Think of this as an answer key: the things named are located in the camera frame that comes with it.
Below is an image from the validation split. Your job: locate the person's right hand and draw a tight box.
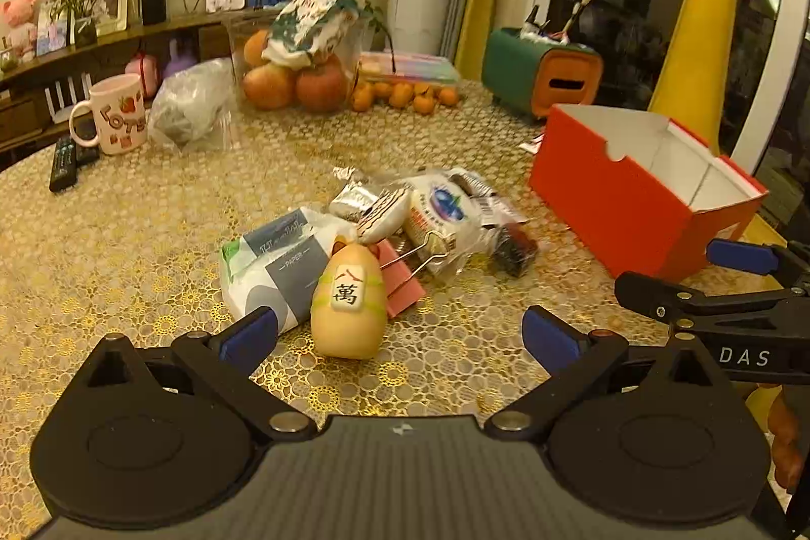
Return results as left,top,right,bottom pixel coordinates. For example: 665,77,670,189
765,382,810,493

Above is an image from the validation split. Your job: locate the bunch of tubes and pens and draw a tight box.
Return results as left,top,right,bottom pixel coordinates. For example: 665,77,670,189
520,0,596,46

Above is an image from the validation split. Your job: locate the small photo card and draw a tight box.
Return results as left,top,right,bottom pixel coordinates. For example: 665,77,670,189
36,2,69,57

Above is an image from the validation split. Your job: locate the red apple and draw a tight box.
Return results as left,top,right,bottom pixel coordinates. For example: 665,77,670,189
241,62,297,111
296,54,350,114

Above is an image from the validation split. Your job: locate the green orange tissue box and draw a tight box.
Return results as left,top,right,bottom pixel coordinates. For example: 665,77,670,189
482,26,605,122

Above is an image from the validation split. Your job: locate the glass bowl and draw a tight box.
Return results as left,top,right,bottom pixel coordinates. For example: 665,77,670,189
224,9,374,112

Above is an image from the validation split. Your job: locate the yellow chair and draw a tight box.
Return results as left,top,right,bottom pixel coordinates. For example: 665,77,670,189
645,0,760,155

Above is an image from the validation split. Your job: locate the pink binder clip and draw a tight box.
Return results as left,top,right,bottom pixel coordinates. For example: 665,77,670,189
373,233,457,319

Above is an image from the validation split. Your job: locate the white blue tissue pack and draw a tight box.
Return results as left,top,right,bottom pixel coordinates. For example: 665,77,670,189
218,206,358,335

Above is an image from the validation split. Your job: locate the framed photo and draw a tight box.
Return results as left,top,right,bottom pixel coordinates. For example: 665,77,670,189
89,0,131,35

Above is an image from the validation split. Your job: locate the pink round toy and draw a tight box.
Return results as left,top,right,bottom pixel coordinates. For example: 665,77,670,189
125,53,159,98

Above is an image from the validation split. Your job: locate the clear plastic bag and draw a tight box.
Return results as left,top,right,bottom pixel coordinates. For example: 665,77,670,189
147,58,241,154

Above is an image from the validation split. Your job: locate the pastel plastic box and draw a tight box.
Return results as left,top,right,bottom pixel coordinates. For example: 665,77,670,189
357,50,460,87

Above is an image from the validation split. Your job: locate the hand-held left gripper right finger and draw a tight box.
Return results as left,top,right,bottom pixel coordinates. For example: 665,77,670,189
486,305,728,443

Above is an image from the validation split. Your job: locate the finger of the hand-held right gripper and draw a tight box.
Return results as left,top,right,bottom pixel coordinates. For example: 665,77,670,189
614,271,810,334
705,237,810,291

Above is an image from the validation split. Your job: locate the pink bear toy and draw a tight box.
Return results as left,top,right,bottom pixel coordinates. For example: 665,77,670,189
0,0,40,63

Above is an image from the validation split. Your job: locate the white green snack bag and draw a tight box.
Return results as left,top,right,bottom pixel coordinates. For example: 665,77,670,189
261,0,368,71

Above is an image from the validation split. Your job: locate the blueberry print snack packet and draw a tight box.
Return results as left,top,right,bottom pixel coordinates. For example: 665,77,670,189
401,173,488,278

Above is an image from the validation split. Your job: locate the silver foil packet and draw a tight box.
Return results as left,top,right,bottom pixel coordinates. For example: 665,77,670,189
328,167,406,221

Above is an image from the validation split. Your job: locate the wooden cabinet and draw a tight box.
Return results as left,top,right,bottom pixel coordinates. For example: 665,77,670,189
0,5,286,161

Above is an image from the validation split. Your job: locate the white strawberry mug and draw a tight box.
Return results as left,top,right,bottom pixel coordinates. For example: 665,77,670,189
68,75,149,156

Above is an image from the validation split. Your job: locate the dark snack packet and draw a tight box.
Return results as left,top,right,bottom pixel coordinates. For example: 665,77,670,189
490,224,539,278

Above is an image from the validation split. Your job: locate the striped snack cake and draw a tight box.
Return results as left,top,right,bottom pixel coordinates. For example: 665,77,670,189
355,186,415,245

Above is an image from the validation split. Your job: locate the small potted orchid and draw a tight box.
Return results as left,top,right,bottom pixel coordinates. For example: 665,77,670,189
44,0,121,49

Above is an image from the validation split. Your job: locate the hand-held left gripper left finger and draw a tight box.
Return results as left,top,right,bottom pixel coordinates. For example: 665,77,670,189
85,307,316,443

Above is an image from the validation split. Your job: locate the clear barcode packet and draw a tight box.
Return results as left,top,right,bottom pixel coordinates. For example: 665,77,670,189
449,167,529,228

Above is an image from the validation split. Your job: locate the purple toy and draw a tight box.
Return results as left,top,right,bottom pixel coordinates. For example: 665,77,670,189
163,39,197,80

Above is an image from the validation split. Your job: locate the row of small tangerines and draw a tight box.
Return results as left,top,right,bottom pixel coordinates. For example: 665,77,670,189
350,79,462,116

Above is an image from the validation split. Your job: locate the white router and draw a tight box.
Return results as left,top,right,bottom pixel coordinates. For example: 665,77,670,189
46,75,93,123

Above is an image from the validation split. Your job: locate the red cardboard box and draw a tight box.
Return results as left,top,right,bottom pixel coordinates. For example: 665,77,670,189
528,103,770,280

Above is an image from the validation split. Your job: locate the large orange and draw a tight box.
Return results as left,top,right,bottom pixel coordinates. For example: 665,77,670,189
244,29,273,68

